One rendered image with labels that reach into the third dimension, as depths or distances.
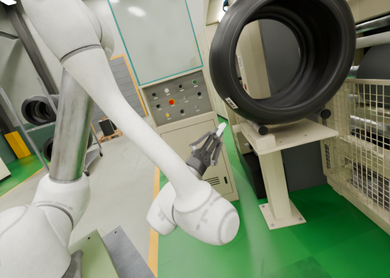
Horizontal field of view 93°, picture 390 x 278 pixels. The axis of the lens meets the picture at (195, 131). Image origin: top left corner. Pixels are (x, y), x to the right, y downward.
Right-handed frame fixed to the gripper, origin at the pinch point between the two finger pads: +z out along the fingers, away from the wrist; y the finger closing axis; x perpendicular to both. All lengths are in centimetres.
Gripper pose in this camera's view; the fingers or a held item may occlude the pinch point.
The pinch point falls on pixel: (219, 130)
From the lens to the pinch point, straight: 74.8
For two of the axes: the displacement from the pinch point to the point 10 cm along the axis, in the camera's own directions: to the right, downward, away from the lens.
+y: 7.2, 6.6, 1.9
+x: 4.5, -2.5, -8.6
